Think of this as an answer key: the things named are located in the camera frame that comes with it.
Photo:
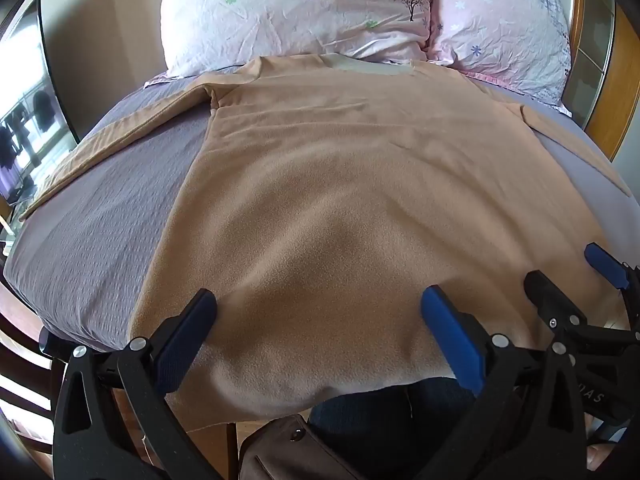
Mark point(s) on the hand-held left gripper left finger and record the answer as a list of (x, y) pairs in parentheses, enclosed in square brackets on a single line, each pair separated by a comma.
[(189, 332)]

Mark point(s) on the white floral pillow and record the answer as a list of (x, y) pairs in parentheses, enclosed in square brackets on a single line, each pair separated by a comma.
[(280, 10)]

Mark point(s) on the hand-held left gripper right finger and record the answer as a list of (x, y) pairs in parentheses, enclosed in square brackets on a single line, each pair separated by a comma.
[(452, 332)]

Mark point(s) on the brown pouch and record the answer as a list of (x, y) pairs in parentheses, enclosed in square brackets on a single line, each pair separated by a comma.
[(320, 452)]

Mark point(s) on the tan long-sleeve shirt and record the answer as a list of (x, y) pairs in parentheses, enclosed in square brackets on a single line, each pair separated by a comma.
[(350, 185)]

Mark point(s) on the pink floral pillow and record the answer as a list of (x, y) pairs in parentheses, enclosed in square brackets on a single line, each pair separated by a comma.
[(500, 20)]

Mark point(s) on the person's right hand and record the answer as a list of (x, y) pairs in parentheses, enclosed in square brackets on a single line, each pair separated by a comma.
[(607, 457)]

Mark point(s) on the dark wooden chair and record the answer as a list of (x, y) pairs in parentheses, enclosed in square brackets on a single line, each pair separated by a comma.
[(20, 360)]

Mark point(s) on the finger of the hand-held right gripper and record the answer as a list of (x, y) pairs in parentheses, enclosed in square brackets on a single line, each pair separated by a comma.
[(547, 291), (606, 261)]

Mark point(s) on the wooden headboard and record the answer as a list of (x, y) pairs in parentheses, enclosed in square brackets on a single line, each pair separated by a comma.
[(626, 85)]

